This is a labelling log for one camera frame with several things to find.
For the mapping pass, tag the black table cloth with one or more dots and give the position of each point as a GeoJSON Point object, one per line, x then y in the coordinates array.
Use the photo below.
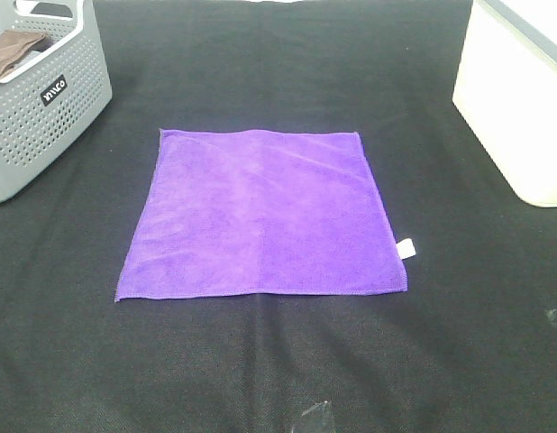
{"type": "Point", "coordinates": [469, 346]}

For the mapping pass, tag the purple microfiber towel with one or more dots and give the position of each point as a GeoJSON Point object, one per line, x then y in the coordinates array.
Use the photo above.
{"type": "Point", "coordinates": [261, 212]}

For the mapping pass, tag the clear tape piece front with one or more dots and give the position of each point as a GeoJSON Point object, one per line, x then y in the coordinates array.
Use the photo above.
{"type": "Point", "coordinates": [316, 419]}

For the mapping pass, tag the grey perforated plastic basket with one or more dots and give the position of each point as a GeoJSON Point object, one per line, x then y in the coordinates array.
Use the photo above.
{"type": "Point", "coordinates": [50, 100]}

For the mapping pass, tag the brown folded cloth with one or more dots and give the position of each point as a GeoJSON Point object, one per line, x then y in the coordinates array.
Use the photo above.
{"type": "Point", "coordinates": [15, 45]}

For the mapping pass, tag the white plastic bin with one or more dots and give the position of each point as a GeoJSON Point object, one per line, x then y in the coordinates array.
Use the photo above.
{"type": "Point", "coordinates": [506, 91]}

